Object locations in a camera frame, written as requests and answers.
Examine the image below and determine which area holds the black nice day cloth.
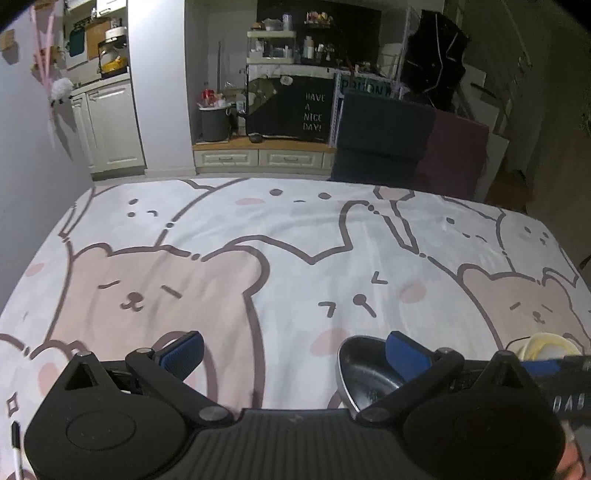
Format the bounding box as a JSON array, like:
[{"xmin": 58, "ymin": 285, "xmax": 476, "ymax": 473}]
[{"xmin": 245, "ymin": 75, "xmax": 335, "ymax": 143}]

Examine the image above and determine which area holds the cartoon bear tablecloth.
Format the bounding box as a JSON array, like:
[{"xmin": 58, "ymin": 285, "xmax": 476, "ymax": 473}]
[{"xmin": 1, "ymin": 178, "xmax": 590, "ymax": 479}]

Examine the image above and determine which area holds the white kitchen cabinet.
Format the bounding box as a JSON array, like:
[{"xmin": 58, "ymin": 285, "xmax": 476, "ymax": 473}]
[{"xmin": 71, "ymin": 77, "xmax": 145, "ymax": 174}]

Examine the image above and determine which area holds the cream two-handled ceramic bowl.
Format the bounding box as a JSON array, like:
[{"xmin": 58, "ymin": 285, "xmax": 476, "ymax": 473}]
[{"xmin": 515, "ymin": 333, "xmax": 582, "ymax": 361}]

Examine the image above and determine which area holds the white storage shelf rack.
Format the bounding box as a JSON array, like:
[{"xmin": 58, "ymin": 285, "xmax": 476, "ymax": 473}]
[{"xmin": 246, "ymin": 30, "xmax": 297, "ymax": 65}]

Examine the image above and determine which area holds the black oval metal bowl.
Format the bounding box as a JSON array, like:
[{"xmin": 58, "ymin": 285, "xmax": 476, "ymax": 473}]
[{"xmin": 337, "ymin": 334, "xmax": 416, "ymax": 418}]

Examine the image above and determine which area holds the navy blue chair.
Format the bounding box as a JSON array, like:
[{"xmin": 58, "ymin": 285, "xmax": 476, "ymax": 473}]
[{"xmin": 329, "ymin": 93, "xmax": 436, "ymax": 188}]

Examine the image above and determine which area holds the black marker pen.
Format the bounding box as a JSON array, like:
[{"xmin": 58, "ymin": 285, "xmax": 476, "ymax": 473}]
[{"xmin": 11, "ymin": 421, "xmax": 24, "ymax": 480}]

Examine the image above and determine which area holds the wooden top drawer bench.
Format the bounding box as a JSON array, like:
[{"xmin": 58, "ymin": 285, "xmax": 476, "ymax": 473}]
[{"xmin": 192, "ymin": 137, "xmax": 335, "ymax": 175}]

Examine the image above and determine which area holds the hanging black jacket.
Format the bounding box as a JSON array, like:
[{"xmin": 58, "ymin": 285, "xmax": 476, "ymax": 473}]
[{"xmin": 401, "ymin": 10, "xmax": 469, "ymax": 111}]

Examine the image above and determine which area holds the maroon chair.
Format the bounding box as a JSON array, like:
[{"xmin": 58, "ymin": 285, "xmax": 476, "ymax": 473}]
[{"xmin": 413, "ymin": 110, "xmax": 489, "ymax": 200}]

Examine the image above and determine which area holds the grey trash bin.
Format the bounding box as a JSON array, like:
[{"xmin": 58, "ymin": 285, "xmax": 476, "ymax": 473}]
[{"xmin": 199, "ymin": 105, "xmax": 230, "ymax": 142}]

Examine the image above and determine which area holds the right human hand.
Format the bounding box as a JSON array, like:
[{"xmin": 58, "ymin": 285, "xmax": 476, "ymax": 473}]
[{"xmin": 553, "ymin": 421, "xmax": 589, "ymax": 480}]

